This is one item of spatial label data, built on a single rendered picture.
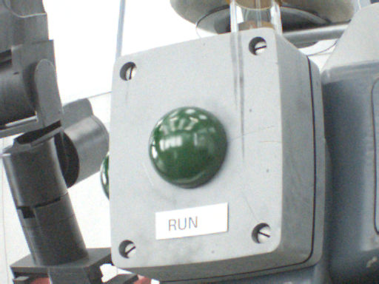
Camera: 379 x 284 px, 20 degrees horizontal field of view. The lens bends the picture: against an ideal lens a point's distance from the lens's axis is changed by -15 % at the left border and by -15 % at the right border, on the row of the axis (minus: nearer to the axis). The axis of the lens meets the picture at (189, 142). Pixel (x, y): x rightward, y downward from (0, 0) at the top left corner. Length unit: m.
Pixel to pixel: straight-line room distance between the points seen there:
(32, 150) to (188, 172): 0.51
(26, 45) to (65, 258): 0.19
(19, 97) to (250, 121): 0.50
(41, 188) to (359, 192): 0.51
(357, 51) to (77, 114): 0.42
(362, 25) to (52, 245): 0.42
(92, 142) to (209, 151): 0.57
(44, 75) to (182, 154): 0.51
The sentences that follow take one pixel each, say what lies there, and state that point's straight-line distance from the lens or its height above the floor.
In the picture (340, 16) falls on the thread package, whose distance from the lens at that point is 0.94.
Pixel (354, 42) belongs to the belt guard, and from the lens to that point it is 0.65.
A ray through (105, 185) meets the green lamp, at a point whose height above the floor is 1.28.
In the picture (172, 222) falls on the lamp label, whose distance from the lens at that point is 0.45.
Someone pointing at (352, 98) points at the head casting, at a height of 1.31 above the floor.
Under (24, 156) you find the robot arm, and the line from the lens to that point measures 0.94.
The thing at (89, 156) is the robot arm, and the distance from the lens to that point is 1.01.
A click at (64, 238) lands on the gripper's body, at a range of 0.96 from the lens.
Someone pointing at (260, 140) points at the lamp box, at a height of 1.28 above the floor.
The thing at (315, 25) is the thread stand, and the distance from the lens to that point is 0.90.
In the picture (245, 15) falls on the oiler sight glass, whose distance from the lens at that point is 0.55.
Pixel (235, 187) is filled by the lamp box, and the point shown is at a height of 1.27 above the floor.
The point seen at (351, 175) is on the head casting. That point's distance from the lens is 0.48.
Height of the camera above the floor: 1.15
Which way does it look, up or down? 17 degrees up
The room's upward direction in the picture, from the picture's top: straight up
